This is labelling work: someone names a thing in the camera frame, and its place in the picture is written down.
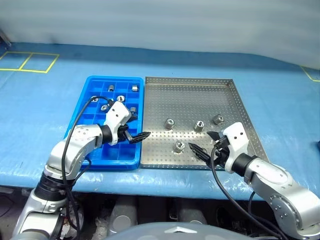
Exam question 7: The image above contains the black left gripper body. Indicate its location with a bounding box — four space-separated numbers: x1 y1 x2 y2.
117 124 133 143

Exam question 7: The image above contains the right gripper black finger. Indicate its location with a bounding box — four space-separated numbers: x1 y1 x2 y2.
188 142 213 166
206 130 222 145

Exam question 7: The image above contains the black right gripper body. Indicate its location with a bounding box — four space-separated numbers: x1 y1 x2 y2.
212 136 231 168

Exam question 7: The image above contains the blue compartment tray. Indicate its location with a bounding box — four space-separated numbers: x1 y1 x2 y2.
64 75 145 171

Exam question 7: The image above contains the perforated metal tray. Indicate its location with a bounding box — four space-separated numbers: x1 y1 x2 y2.
140 76 271 171

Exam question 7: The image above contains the silver rounded leg part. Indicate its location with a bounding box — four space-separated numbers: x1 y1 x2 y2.
178 207 208 225
107 196 138 237

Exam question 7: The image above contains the grey robot torso cover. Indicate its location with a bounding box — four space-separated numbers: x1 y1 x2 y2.
103 221 251 240

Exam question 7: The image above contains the grey foam wrapped tube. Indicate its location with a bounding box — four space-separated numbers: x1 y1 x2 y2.
94 216 110 240

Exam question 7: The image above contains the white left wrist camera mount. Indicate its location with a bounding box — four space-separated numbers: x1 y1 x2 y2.
104 100 133 146

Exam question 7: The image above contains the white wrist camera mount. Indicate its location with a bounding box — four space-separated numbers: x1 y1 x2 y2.
219 121 251 173
104 100 133 146

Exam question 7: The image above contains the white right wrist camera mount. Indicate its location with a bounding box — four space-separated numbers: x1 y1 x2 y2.
219 121 251 173

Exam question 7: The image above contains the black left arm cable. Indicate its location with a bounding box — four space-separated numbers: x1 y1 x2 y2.
61 96 116 240

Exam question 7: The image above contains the silver metal frame post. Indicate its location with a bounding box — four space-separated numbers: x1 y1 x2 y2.
0 28 12 50

